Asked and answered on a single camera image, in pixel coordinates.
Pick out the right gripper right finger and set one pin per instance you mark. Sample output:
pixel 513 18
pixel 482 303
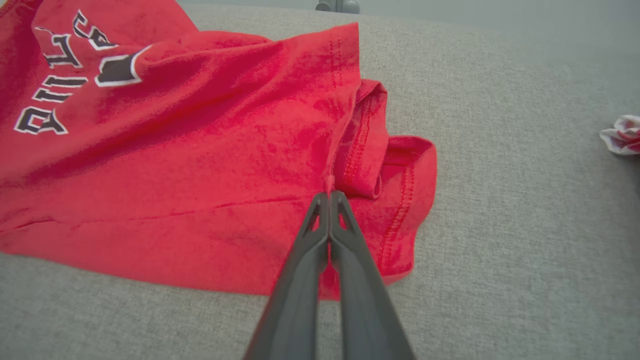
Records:
pixel 365 310

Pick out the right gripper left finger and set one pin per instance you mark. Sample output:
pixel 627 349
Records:
pixel 295 295

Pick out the red T-shirt with white sleeve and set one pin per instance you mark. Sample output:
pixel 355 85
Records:
pixel 200 160

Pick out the grey metal post with foot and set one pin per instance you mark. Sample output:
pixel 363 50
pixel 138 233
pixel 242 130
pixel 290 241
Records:
pixel 339 6

